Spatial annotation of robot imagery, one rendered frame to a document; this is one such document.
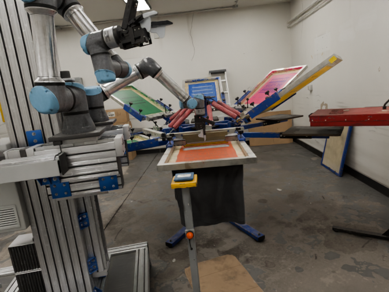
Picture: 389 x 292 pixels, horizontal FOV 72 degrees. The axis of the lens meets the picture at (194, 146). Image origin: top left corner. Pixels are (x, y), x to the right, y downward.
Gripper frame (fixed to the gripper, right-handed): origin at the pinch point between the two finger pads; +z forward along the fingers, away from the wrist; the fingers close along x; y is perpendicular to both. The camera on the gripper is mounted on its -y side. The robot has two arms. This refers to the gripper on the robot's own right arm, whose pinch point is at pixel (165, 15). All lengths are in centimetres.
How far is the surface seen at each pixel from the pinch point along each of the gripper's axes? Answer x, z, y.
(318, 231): -154, 58, 169
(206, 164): -51, -9, 68
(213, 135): -109, -14, 59
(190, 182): -26, -12, 70
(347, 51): -326, 140, 1
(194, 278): -31, -22, 128
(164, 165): -45, -33, 65
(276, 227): -158, 22, 165
